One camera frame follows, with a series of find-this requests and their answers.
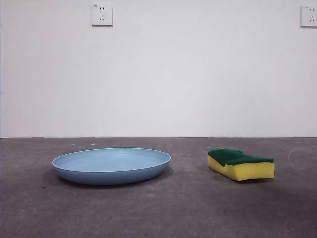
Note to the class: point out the yellow sponge with green scourer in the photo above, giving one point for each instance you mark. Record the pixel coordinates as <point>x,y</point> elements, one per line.
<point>247,172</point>

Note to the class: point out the light blue round plate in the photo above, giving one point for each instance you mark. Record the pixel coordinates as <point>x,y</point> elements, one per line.
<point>111,173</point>

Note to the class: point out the white wall socket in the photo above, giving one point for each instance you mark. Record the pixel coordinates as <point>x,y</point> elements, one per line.
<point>102,15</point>
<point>309,16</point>

